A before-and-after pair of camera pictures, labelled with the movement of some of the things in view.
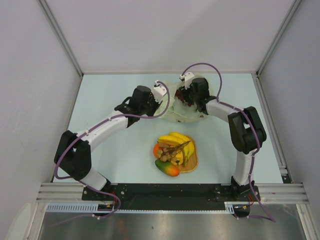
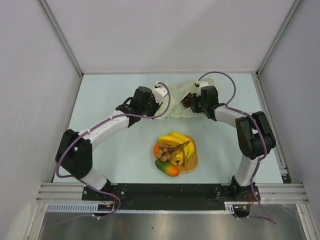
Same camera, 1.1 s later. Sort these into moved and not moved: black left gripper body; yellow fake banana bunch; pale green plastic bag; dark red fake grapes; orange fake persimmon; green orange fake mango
Moved: pale green plastic bag; dark red fake grapes
Not moved: black left gripper body; yellow fake banana bunch; orange fake persimmon; green orange fake mango
